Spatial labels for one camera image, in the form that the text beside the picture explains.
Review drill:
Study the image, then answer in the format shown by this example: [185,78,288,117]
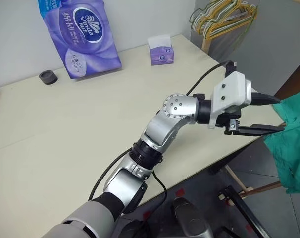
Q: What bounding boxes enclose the green shorts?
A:
[263,89,300,195]

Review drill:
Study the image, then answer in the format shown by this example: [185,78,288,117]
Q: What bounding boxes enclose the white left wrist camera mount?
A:
[209,71,252,130]

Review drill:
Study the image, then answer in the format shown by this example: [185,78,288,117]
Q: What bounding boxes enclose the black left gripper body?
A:
[215,108,242,136]

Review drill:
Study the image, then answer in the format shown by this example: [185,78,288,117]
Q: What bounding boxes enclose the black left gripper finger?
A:
[239,124,287,137]
[251,92,281,106]

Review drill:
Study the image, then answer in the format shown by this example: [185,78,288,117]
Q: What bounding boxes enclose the black table frame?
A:
[208,165,273,238]

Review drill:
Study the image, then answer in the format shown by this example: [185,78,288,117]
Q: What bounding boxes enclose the small purple tissue box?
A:
[147,34,175,66]

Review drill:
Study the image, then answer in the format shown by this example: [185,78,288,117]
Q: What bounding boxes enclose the bunch of clothes hangers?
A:
[199,0,258,40]

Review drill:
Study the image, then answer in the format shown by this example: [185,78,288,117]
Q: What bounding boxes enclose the black round tape roll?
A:
[39,70,58,85]

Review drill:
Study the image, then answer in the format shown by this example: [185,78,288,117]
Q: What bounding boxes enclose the purple tissue roll pack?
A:
[37,0,123,80]

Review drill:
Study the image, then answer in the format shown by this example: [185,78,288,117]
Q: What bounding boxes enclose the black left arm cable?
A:
[88,60,238,202]

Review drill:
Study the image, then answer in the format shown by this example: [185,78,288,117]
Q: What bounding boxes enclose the olive green wire hanger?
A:
[238,4,259,40]

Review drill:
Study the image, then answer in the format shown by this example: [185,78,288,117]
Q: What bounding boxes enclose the dark rounded shape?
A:
[171,197,214,238]

